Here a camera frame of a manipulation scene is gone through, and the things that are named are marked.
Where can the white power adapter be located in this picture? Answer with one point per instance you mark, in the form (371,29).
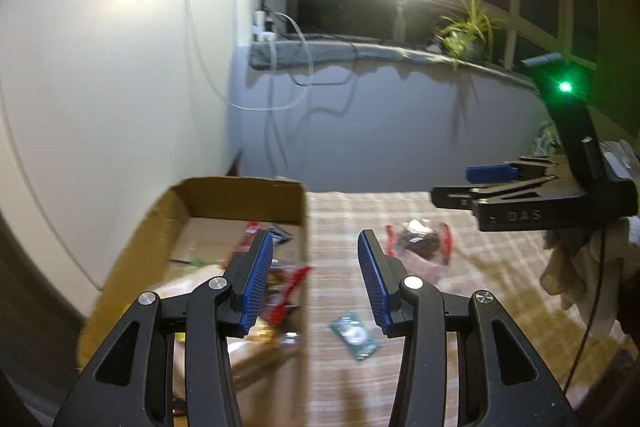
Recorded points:
(262,29)

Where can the chocolate cake red-edged pack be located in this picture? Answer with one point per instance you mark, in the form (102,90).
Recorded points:
(283,280)

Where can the green candy packet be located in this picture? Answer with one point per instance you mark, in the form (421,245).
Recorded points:
(194,264)

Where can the teal mint candy packet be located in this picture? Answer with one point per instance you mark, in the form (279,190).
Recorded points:
(356,337)

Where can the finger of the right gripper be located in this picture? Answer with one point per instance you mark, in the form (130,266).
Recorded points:
(546,192)
(525,168)

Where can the black candy packet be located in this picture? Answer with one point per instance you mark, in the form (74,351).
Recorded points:
(279,236)

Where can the green paper bag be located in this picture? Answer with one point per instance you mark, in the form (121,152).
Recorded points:
(546,141)

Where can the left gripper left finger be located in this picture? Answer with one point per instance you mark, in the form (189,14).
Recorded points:
(128,381)

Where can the potted spider plant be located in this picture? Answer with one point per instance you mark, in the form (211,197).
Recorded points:
(470,37)

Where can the pink sandwich bread pack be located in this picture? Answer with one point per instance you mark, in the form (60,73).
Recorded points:
(260,352)

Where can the black tripod stand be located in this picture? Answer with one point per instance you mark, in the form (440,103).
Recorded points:
(400,24)

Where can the pink plaid tablecloth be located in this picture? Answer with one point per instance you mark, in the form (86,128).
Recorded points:
(336,390)

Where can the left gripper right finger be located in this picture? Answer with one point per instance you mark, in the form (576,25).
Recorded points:
(440,346)

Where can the brown cardboard box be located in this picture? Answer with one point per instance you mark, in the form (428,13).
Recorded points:
(200,218)

